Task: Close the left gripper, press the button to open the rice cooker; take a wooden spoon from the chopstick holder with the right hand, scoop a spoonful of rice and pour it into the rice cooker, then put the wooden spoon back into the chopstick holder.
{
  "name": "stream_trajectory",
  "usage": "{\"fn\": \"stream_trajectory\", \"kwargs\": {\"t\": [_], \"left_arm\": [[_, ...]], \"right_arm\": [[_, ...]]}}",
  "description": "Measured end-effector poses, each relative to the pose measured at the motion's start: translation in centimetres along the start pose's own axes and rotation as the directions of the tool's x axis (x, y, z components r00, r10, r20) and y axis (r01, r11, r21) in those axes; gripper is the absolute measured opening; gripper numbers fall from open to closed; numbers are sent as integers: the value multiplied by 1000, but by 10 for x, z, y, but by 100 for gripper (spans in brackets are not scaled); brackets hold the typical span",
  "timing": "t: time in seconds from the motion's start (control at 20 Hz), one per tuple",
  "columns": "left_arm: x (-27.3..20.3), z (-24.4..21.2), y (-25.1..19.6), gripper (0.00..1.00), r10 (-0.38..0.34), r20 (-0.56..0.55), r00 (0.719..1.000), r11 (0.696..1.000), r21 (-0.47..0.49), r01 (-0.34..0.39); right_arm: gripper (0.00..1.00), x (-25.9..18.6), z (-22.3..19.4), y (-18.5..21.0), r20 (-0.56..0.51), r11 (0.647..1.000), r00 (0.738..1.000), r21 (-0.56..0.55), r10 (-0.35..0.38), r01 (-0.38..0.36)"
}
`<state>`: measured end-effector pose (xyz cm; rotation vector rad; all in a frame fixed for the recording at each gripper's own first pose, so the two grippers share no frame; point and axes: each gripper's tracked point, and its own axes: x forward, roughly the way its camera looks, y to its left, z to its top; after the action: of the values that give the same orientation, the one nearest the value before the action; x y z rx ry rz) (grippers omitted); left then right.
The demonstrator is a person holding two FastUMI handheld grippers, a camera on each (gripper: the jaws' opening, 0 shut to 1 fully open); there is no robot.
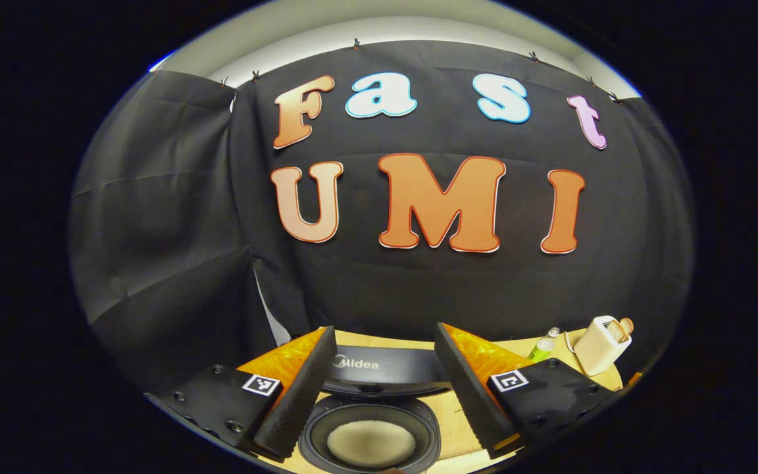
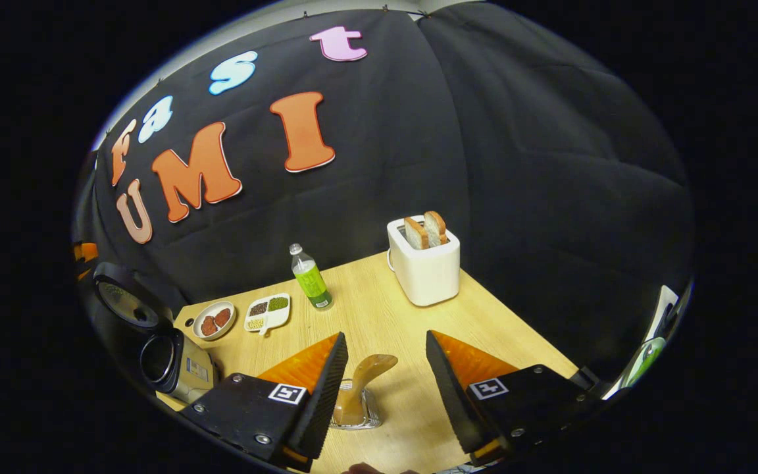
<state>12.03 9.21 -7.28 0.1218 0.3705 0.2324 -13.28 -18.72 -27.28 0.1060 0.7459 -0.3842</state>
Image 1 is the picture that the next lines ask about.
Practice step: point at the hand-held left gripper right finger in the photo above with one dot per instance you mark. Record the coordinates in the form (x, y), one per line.
(468, 395)

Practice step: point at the green drink bottle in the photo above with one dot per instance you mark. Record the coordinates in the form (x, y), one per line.
(540, 349)

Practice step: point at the dark grey rice cooker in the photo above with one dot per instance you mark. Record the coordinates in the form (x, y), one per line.
(385, 368)

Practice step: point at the white toaster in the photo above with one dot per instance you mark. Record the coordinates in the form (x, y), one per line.
(596, 349)

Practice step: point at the white rice heap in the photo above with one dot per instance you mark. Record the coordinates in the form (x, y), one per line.
(371, 442)

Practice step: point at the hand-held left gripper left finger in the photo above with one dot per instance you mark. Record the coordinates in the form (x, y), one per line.
(303, 395)

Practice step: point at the toast bread slice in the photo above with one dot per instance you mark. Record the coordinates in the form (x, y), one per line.
(616, 331)
(626, 326)

